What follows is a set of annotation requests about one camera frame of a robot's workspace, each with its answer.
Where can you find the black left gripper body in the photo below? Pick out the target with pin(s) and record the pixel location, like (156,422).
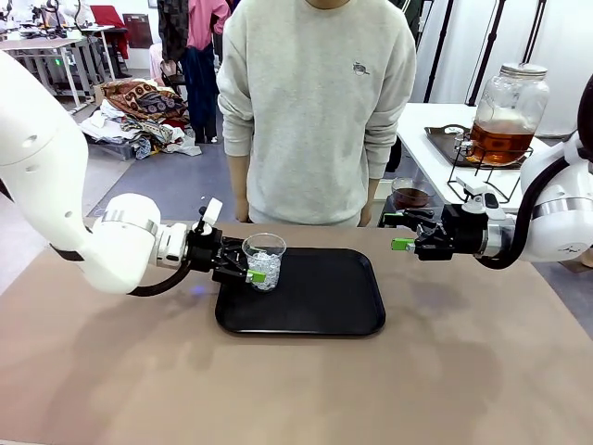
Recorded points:
(204,255)

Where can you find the person's right forearm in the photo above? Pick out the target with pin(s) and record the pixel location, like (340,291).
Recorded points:
(237,153)

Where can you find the white frame workbench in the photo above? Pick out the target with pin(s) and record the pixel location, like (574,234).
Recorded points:
(41,44)

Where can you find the pink top blue trousers mannequin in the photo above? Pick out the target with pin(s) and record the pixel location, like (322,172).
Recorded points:
(204,28)

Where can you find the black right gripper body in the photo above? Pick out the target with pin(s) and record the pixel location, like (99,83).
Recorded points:
(465,232)

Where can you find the dark brown board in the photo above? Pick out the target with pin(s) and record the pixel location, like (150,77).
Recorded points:
(139,30)

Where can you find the left gripper black green finger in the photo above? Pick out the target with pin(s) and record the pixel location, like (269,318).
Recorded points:
(235,250)
(241,275)

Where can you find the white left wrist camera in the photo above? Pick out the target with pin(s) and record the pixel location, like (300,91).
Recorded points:
(214,211)

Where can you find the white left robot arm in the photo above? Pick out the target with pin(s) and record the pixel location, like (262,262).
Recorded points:
(46,139)

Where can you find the right gripper black green finger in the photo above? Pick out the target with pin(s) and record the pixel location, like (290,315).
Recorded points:
(431,248)
(417,219)

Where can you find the glass tea dispenser jar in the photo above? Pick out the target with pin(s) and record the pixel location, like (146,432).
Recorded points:
(509,106)

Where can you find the black stand pole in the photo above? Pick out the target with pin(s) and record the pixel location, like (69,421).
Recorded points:
(439,51)
(535,28)
(487,51)

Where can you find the person's left forearm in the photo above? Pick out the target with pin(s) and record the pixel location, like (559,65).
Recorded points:
(382,153)

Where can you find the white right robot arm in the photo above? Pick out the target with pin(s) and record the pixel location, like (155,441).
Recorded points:
(560,232)

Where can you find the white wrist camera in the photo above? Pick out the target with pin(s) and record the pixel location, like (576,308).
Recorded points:
(484,199)
(214,211)

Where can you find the white side table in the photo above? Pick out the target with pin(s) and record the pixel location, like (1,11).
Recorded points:
(417,111)

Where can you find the short clear iced cup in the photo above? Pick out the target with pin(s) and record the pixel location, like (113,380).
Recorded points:
(268,259)

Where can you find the person's left hand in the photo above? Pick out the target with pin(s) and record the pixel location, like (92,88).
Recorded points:
(366,215)

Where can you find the black plastic serving tray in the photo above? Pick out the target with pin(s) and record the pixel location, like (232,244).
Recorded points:
(301,310)

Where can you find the person's right hand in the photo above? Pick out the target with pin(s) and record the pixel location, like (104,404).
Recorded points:
(242,213)

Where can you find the person in grey sweatshirt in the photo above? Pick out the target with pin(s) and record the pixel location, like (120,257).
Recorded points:
(315,130)

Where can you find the black folding chair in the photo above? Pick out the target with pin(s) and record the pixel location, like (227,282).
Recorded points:
(172,79)

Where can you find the pile of patterned cloths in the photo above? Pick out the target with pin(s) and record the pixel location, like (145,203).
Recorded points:
(139,102)

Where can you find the dark patterned hanging garment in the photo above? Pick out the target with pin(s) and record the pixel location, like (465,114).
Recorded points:
(172,28)

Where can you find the glass bowl with brown liquid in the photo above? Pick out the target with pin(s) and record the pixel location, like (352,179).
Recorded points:
(412,197)

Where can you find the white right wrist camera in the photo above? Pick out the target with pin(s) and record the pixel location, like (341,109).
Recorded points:
(484,199)

